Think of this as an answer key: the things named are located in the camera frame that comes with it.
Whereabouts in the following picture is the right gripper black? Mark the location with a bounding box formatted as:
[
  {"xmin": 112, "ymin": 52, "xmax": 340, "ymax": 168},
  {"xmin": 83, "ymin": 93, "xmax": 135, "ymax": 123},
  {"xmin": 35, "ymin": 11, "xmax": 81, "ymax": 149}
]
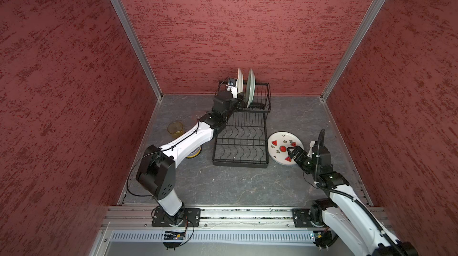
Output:
[{"xmin": 286, "ymin": 145, "xmax": 319, "ymax": 176}]

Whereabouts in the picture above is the white plate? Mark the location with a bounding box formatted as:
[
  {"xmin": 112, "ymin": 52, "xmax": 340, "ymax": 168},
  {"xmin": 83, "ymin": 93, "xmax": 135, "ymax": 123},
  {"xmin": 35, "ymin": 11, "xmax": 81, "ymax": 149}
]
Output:
[
  {"xmin": 267, "ymin": 131, "xmax": 304, "ymax": 166},
  {"xmin": 237, "ymin": 68, "xmax": 243, "ymax": 99}
]

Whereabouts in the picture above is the yellow bowl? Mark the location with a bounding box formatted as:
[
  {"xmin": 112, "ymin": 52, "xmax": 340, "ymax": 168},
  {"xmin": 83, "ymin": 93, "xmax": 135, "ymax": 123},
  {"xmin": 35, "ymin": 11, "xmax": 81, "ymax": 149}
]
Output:
[{"xmin": 186, "ymin": 146, "xmax": 202, "ymax": 159}]

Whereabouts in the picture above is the amber glass cup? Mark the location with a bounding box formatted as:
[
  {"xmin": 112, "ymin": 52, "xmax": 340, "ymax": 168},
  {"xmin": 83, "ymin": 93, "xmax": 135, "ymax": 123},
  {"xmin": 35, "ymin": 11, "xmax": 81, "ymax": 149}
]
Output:
[{"xmin": 167, "ymin": 121, "xmax": 184, "ymax": 139}]

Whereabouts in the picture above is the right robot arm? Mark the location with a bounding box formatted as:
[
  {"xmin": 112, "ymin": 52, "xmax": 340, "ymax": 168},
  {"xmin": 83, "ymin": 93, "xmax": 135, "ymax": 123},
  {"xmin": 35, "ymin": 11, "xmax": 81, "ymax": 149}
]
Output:
[{"xmin": 286, "ymin": 141, "xmax": 418, "ymax": 256}]

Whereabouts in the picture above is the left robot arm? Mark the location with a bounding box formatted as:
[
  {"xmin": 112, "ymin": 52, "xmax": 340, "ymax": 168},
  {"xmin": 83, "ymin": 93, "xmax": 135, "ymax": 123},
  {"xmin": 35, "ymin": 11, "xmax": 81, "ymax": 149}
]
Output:
[{"xmin": 135, "ymin": 91, "xmax": 244, "ymax": 226}]

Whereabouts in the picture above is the pale green plate right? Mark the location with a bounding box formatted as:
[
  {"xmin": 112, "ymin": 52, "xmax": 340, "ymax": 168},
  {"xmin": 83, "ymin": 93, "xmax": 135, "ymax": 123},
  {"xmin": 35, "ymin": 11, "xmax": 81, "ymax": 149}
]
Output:
[{"xmin": 246, "ymin": 69, "xmax": 256, "ymax": 104}]

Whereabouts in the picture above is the right corner aluminium profile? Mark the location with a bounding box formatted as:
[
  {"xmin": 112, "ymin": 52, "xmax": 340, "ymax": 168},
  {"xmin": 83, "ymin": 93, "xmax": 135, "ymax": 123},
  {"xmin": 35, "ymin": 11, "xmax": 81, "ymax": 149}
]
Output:
[{"xmin": 321, "ymin": 0, "xmax": 386, "ymax": 102}]

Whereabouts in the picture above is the corner aluminium profile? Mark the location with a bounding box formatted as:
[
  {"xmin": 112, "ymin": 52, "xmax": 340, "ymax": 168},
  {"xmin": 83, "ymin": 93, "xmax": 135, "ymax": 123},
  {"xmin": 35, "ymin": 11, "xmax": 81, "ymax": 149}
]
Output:
[
  {"xmin": 110, "ymin": 0, "xmax": 163, "ymax": 101},
  {"xmin": 321, "ymin": 0, "xmax": 386, "ymax": 102}
]

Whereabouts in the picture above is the left corner aluminium profile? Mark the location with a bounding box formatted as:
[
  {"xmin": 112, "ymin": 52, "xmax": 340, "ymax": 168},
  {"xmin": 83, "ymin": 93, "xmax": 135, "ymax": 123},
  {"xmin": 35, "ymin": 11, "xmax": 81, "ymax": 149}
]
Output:
[{"xmin": 110, "ymin": 0, "xmax": 163, "ymax": 101}]

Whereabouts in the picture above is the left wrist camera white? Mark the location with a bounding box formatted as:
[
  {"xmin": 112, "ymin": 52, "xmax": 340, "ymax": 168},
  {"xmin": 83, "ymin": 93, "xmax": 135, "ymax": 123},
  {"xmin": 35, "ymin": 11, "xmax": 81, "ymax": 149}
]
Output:
[{"xmin": 226, "ymin": 78, "xmax": 239, "ymax": 99}]

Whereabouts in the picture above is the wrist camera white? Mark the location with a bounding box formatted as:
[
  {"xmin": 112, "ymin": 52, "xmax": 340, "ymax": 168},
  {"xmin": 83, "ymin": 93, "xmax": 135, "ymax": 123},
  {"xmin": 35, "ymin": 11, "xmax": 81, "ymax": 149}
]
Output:
[
  {"xmin": 226, "ymin": 78, "xmax": 239, "ymax": 99},
  {"xmin": 307, "ymin": 141, "xmax": 317, "ymax": 158}
]

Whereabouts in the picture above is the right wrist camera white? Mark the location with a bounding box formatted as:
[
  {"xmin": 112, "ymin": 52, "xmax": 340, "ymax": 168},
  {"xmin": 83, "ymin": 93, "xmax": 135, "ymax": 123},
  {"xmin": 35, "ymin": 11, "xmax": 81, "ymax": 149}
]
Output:
[{"xmin": 307, "ymin": 141, "xmax": 317, "ymax": 158}]

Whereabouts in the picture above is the black wire dish rack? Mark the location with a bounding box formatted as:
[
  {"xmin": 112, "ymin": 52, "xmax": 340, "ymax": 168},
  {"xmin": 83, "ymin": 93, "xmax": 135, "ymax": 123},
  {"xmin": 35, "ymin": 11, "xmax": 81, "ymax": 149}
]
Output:
[{"xmin": 212, "ymin": 81, "xmax": 271, "ymax": 168}]

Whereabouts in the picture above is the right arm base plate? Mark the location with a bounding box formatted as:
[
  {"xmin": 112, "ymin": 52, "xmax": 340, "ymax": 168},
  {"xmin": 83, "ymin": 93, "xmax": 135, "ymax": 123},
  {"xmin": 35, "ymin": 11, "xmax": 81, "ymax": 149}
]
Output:
[{"xmin": 292, "ymin": 208, "xmax": 324, "ymax": 228}]

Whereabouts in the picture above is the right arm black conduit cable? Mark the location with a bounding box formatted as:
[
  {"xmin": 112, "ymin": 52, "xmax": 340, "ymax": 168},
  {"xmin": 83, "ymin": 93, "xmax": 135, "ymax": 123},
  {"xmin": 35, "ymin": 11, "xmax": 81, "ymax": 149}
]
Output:
[{"xmin": 312, "ymin": 128, "xmax": 409, "ymax": 256}]

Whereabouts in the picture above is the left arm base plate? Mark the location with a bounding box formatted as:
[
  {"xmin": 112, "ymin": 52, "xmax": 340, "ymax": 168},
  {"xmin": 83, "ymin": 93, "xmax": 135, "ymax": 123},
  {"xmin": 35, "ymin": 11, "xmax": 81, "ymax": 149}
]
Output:
[{"xmin": 151, "ymin": 207, "xmax": 201, "ymax": 227}]

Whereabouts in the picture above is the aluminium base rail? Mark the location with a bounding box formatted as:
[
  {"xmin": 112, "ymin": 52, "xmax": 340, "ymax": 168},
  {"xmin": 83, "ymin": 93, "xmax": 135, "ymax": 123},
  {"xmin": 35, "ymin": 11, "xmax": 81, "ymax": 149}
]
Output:
[{"xmin": 101, "ymin": 205, "xmax": 317, "ymax": 230}]

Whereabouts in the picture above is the white slotted cable duct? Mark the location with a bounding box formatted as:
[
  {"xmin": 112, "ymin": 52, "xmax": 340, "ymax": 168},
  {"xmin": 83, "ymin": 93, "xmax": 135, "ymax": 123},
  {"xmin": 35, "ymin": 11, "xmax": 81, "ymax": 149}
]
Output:
[{"xmin": 110, "ymin": 230, "xmax": 315, "ymax": 246}]

